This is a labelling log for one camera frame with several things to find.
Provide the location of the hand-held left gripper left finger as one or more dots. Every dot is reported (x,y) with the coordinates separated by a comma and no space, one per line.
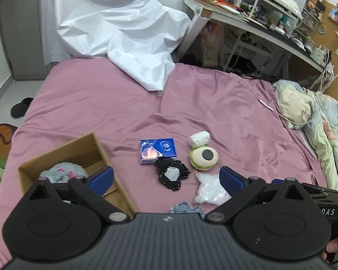
(100,179)

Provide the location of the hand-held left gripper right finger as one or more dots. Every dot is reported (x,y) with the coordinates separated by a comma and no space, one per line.
(231,179)

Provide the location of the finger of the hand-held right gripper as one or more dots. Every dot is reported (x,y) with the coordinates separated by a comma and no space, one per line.
(318,191)

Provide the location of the clear bag of white stuffing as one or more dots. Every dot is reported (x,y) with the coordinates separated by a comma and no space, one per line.
(209,189)

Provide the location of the cardboard box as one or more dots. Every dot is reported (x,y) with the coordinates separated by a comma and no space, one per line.
(81,149)

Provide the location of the green cream eye plush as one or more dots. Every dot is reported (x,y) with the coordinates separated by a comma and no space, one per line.
(198,157)

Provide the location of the black stitched felt plush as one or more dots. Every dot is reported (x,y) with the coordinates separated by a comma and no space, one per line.
(181,171)

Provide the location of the white plastic-wrapped bundle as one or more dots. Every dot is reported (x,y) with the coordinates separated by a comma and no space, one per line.
(199,138)

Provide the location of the blue patterned cloth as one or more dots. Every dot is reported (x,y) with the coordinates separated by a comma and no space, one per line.
(186,208)

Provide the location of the blue packet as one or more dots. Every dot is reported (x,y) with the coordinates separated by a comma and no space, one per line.
(163,146)

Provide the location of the grey fluffy plush toy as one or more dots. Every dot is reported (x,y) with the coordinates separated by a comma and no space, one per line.
(59,173)

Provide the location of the pink bed sheet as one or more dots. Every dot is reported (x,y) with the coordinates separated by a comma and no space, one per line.
(101,107)

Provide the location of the pastel floral quilt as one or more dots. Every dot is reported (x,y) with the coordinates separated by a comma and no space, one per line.
(312,118)

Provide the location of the orange floor mat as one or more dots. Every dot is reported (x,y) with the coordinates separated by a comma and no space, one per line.
(5,135)

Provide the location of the black slipper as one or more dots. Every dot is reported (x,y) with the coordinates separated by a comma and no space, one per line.
(21,108)

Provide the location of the printed paper bag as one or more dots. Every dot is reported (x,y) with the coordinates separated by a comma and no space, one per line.
(212,43)

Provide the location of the white desk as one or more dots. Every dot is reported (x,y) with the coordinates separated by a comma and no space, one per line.
(259,31)

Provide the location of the white sheet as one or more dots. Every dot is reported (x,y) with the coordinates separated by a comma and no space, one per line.
(115,19)

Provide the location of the grey door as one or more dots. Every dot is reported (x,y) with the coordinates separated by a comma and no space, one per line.
(19,33)

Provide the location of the white bottle with red cap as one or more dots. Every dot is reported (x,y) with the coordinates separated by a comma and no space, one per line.
(238,0)

